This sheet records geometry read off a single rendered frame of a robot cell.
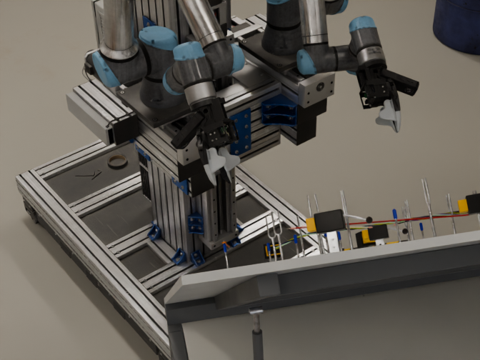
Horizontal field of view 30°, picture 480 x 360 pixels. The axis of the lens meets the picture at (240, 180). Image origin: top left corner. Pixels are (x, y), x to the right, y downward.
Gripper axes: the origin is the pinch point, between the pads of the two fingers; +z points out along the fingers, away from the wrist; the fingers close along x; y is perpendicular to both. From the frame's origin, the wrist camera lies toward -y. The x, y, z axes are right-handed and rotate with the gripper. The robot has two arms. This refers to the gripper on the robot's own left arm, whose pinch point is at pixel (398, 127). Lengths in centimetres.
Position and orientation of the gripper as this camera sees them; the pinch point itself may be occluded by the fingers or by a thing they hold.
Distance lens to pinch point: 249.6
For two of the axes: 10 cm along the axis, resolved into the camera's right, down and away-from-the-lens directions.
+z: 1.9, 9.0, -3.9
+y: -9.7, 1.2, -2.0
